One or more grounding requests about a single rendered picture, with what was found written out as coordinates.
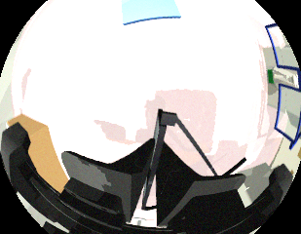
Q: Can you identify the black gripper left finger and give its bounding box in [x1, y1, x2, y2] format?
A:
[60, 137, 155, 223]

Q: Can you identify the pale grey flat panel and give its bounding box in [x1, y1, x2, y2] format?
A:
[270, 137, 301, 171]

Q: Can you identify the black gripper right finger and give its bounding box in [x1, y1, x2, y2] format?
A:
[155, 142, 246, 227]

